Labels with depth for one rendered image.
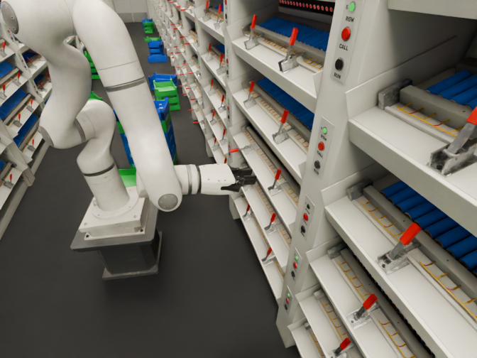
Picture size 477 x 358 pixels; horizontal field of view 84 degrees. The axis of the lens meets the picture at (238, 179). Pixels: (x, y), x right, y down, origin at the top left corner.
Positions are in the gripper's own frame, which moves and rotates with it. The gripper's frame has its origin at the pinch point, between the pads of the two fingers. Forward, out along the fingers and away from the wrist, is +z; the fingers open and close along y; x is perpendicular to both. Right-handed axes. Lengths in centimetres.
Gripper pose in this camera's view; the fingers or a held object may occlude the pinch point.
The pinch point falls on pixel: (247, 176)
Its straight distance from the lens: 80.3
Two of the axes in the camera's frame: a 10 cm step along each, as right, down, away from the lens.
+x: 1.5, -8.1, -5.7
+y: 2.9, 5.8, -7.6
